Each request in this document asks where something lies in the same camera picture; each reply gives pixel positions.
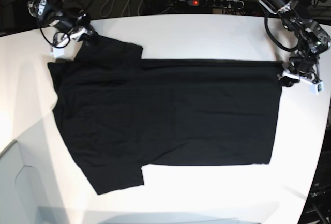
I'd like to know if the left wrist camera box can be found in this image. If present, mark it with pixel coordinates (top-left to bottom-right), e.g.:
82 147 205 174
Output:
309 81 324 95

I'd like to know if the black T-shirt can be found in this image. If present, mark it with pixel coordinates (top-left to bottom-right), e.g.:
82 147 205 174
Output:
48 37 283 195

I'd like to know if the grey table frame panel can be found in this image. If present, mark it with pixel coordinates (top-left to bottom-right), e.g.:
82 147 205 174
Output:
0 140 68 224

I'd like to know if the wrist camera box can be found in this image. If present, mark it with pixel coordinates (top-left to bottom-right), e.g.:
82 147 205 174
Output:
309 81 324 95
50 47 65 59

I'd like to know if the black power strip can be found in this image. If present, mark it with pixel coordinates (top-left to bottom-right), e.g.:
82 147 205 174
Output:
178 0 290 15

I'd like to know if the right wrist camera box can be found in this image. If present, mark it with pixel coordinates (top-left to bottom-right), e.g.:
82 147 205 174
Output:
50 47 65 59

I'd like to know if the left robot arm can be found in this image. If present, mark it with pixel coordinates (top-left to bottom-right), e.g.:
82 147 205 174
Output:
256 0 330 87

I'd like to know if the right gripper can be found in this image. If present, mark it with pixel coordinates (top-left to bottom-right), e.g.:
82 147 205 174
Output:
69 24 99 44

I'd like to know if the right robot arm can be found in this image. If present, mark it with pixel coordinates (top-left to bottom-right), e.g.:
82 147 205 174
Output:
27 0 99 49

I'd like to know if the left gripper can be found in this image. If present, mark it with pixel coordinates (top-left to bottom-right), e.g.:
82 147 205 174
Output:
278 58 317 84

